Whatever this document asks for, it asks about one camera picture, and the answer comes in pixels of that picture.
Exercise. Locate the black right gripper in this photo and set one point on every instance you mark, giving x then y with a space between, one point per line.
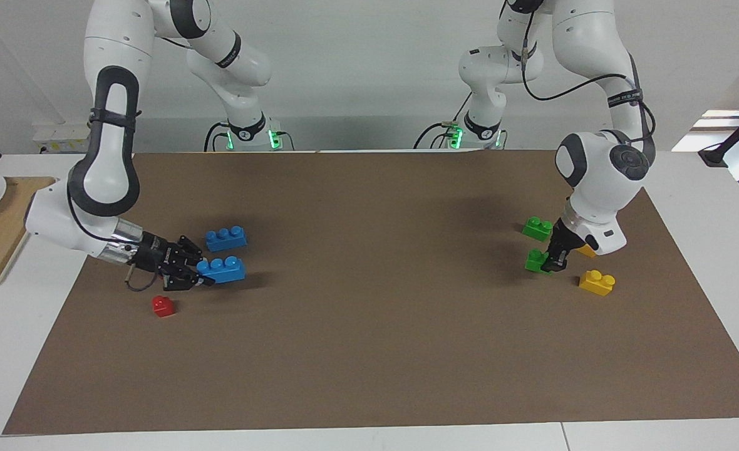
160 255

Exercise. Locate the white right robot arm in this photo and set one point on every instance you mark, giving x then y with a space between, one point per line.
113 37

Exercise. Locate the yellow two-stud toy block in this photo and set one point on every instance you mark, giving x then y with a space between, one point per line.
597 283
589 252

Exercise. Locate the brown table mat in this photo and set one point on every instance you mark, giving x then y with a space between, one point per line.
369 351

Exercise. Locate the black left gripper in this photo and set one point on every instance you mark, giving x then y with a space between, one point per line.
563 238

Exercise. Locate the green two-stud toy block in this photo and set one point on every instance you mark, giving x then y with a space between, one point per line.
537 229
534 260

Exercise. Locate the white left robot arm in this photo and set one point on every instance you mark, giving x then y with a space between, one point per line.
601 181

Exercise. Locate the wooden cutting board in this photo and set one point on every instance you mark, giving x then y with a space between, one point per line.
0 244

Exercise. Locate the red single-stud toy block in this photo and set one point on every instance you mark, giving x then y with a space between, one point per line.
163 306

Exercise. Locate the blue three-stud toy block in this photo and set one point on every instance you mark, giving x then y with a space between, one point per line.
226 239
225 270

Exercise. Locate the white wall power strip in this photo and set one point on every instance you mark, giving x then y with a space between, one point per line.
56 139

